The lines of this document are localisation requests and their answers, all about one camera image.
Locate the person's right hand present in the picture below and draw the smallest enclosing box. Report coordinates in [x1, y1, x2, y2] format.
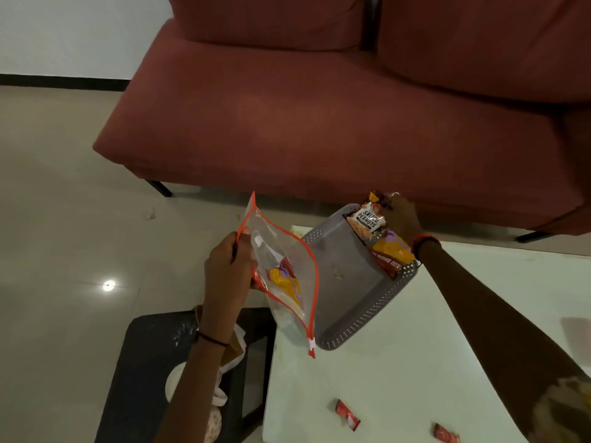
[381, 194, 424, 247]

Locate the person's left hand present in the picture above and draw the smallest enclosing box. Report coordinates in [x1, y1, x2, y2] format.
[203, 227, 258, 340]

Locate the white brown peanut packet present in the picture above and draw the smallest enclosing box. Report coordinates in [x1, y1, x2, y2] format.
[345, 193, 393, 240]

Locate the clear pouch with orange zipper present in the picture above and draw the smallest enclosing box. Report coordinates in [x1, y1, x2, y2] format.
[236, 192, 320, 359]

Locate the person's left forearm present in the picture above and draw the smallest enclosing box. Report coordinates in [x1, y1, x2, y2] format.
[155, 334, 230, 443]

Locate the person's right forearm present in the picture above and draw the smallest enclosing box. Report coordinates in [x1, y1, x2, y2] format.
[417, 241, 591, 441]

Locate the red wrist band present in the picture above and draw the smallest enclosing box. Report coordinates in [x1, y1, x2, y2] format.
[411, 233, 441, 259]

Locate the yellow red snack packet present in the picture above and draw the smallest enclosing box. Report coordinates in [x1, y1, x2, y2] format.
[369, 230, 416, 280]

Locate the yellow purple snack packet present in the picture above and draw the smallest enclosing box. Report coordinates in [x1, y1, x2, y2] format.
[268, 267, 304, 310]

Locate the black wrist band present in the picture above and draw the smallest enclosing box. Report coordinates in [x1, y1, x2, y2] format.
[195, 330, 230, 348]

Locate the grey perforated plastic basket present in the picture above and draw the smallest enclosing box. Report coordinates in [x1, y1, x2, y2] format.
[295, 204, 420, 351]

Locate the red fabric sofa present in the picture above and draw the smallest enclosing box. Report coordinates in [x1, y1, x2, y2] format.
[92, 0, 591, 237]

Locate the white cloth bag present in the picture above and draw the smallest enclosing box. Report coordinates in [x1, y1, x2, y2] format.
[165, 305, 248, 443]

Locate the black stool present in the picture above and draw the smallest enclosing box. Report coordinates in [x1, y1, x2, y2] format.
[94, 308, 278, 443]

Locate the red sofa back cushion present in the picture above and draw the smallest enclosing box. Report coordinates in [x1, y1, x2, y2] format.
[376, 0, 591, 105]
[166, 0, 370, 52]

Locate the red candy wrapper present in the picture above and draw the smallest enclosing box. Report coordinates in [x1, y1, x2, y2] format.
[432, 423, 461, 443]
[335, 399, 361, 432]

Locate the patterned sleeve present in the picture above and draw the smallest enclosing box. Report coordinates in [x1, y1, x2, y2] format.
[529, 376, 591, 443]

